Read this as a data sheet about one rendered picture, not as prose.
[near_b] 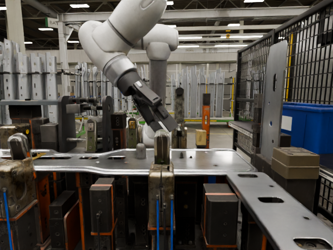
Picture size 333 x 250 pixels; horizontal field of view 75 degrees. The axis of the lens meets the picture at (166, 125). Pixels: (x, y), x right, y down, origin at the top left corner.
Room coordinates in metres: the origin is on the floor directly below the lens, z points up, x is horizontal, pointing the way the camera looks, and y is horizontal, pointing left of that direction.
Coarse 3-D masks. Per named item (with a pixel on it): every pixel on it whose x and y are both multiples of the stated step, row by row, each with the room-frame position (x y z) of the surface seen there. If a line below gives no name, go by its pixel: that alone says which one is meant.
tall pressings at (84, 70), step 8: (80, 64) 8.40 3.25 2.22; (96, 72) 8.40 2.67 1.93; (80, 80) 8.37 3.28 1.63; (88, 80) 8.61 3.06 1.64; (96, 80) 8.62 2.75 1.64; (104, 80) 8.53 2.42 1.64; (80, 88) 8.35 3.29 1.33; (88, 88) 8.57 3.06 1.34; (96, 88) 8.58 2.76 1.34; (104, 88) 8.50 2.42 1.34; (80, 96) 8.33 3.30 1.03; (88, 96) 8.35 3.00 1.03; (96, 96) 8.54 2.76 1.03; (88, 104) 8.32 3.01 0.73; (88, 112) 8.27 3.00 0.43
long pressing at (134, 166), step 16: (0, 160) 0.62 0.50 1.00; (48, 160) 0.62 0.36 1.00; (64, 160) 0.62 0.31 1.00; (80, 160) 0.62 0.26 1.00; (96, 160) 0.62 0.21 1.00; (112, 160) 0.62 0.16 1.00; (128, 160) 0.62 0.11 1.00; (144, 160) 0.62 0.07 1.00; (176, 160) 0.62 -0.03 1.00; (192, 160) 0.62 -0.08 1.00; (208, 160) 0.62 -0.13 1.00; (224, 160) 0.62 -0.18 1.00; (240, 160) 0.62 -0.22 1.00; (240, 176) 0.53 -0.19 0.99
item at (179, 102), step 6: (174, 90) 0.80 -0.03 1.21; (180, 90) 0.78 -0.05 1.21; (174, 96) 0.80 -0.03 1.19; (180, 96) 0.81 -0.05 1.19; (174, 102) 0.80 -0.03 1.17; (180, 102) 0.81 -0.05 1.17; (174, 108) 0.79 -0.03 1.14; (180, 108) 0.80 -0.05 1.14; (174, 114) 0.79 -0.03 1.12; (180, 114) 0.80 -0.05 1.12; (180, 120) 0.80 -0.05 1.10; (174, 132) 0.78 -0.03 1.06
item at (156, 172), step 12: (156, 168) 0.44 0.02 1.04; (168, 168) 0.43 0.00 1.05; (156, 180) 0.40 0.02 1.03; (168, 180) 0.40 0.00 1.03; (156, 192) 0.40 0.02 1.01; (168, 192) 0.40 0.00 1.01; (156, 204) 0.40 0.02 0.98; (168, 204) 0.40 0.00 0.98; (156, 216) 0.40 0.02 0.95; (168, 216) 0.40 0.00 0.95; (156, 228) 0.41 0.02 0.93; (168, 228) 0.41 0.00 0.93; (156, 240) 0.42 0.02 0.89; (168, 240) 0.42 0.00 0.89
